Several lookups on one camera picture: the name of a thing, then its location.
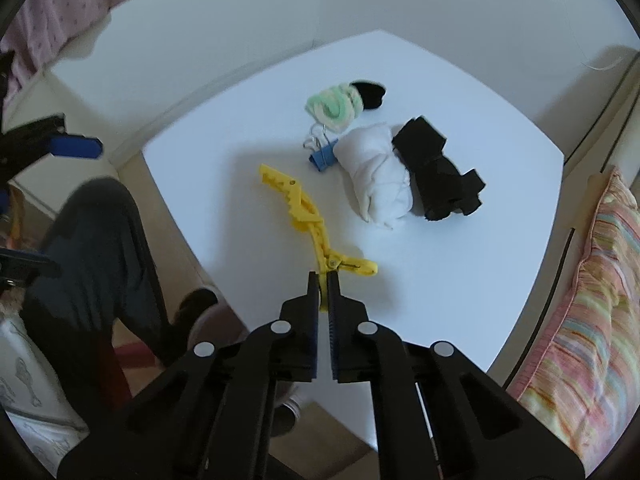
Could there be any black rolled sock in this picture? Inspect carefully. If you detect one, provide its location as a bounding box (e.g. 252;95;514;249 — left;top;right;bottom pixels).
392;116;486;221

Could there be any blue binder clip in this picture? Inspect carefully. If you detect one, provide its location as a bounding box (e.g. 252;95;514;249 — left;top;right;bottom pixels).
303;122;338;172

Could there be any striped colourful quilt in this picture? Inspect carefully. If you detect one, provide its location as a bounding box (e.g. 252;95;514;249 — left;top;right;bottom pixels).
508;169;639;472

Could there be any black scrunchie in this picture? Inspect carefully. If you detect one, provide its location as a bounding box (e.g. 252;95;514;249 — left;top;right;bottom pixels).
350;80;386;110

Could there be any white bedside table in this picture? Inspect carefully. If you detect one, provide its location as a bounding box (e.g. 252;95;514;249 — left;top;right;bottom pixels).
143;30;564;382

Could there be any yellow plastic hair clip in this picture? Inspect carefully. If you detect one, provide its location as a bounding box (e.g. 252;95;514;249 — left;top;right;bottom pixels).
259;164;378;311

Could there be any pink dotted curtain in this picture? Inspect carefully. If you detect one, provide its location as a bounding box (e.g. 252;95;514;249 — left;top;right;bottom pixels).
1;0;127;103

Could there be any white rolled sock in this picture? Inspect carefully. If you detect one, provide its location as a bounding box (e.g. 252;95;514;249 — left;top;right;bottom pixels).
333;124;413;229

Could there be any white patterned left sleeve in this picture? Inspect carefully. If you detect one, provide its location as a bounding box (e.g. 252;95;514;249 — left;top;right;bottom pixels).
1;314;100;476

